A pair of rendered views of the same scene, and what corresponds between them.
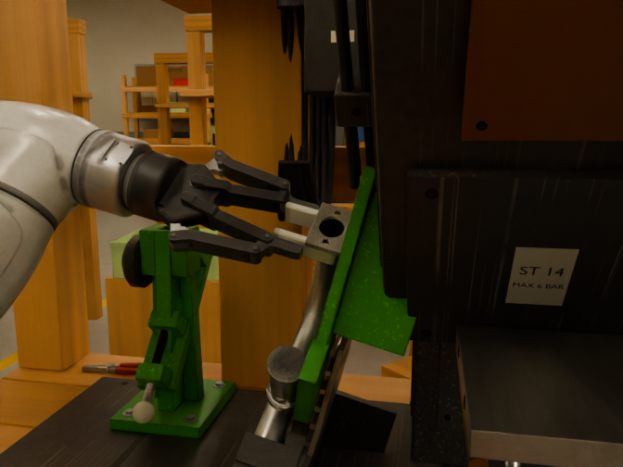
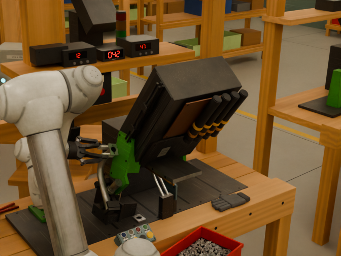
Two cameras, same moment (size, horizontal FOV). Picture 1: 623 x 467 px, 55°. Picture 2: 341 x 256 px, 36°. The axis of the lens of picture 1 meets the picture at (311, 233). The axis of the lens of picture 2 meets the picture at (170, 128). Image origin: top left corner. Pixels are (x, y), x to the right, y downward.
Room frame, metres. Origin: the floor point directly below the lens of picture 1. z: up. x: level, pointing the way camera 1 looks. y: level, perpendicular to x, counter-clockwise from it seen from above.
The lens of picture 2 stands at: (-0.98, 1.40, 2.13)
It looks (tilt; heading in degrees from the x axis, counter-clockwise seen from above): 21 degrees down; 311
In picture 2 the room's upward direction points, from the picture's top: 2 degrees clockwise
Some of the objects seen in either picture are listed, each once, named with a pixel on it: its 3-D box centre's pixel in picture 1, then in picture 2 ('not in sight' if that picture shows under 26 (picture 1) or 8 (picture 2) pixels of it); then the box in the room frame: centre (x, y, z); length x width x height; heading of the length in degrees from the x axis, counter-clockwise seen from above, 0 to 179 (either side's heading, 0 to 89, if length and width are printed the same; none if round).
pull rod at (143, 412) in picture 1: (147, 397); not in sight; (0.72, 0.21, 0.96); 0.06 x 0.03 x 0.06; 169
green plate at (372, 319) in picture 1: (379, 267); (128, 156); (0.57, -0.07, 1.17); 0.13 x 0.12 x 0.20; 79
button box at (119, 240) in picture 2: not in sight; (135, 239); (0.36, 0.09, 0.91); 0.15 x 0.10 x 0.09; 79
